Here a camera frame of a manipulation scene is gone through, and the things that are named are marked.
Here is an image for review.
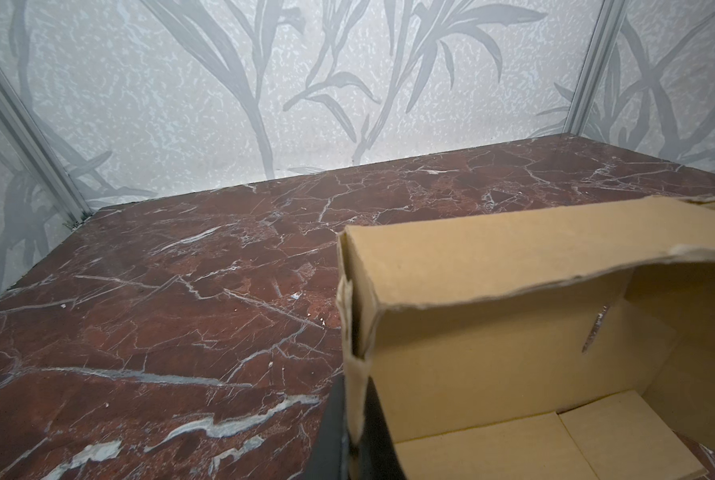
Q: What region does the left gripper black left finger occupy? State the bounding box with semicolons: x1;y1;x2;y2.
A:
302;374;349;480

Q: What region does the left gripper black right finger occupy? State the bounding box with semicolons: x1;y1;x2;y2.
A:
359;378;407;480

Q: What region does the aluminium frame enclosure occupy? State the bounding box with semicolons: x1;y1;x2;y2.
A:
0;0;715;226

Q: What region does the brown cardboard box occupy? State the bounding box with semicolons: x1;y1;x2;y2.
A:
336;197;715;479

